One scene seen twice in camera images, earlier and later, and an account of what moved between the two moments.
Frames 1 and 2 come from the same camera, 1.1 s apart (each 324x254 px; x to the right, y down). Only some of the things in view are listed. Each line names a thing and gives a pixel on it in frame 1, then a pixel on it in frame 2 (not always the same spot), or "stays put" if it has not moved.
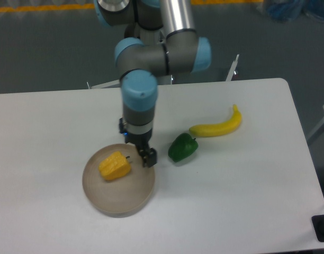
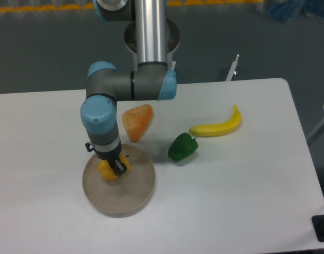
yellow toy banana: (219, 129) stays put
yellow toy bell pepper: (115, 166) stays put
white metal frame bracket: (229, 78) stays put
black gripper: (141, 142) -> (109, 152)
